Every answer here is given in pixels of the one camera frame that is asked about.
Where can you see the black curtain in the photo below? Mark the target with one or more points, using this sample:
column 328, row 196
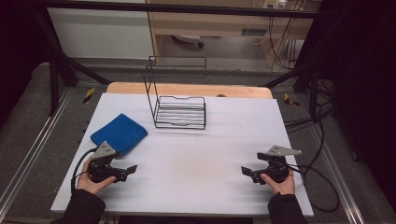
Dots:
column 15, row 49
column 364, row 77

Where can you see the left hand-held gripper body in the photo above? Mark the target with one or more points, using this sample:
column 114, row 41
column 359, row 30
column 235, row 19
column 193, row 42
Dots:
column 101, row 170

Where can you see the white power strip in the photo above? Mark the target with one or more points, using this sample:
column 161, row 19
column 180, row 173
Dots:
column 274, row 3

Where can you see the chair base with wheel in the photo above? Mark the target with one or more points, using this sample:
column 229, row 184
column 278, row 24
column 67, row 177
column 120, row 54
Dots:
column 188, row 39

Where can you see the black metal frame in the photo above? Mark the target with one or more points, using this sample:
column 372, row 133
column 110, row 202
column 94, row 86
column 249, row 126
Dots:
column 174, row 8

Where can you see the aluminium rail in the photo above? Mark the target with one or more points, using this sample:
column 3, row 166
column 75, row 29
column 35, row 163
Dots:
column 337, row 174
column 31, row 155

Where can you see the light wooden desk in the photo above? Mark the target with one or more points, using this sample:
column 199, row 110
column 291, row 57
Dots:
column 224, row 21

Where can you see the person's right hand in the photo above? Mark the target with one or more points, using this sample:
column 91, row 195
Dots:
column 285, row 187

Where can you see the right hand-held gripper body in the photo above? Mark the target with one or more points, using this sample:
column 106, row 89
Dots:
column 277, row 171

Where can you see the white cabinet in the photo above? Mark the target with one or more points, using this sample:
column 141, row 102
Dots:
column 99, row 34

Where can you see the person's left hand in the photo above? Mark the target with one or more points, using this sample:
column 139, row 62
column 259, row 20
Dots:
column 88, row 186

